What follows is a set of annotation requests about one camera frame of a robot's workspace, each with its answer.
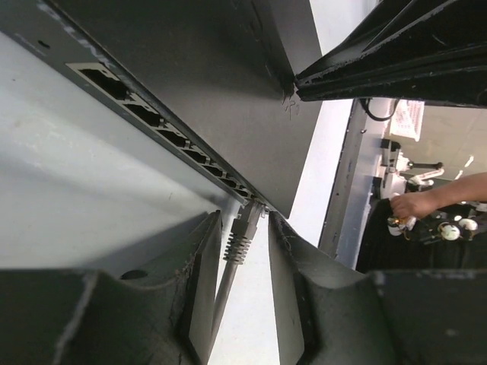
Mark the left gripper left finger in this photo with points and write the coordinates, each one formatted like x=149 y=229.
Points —
x=159 y=313

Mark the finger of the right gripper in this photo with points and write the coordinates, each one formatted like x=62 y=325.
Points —
x=414 y=50

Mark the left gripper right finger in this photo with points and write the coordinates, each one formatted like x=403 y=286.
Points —
x=327 y=313

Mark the person forearm in background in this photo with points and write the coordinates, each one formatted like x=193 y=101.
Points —
x=470 y=188

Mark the black network switch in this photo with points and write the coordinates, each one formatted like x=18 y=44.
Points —
x=211 y=80

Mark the person hand in background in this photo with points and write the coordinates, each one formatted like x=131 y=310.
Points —
x=414 y=204

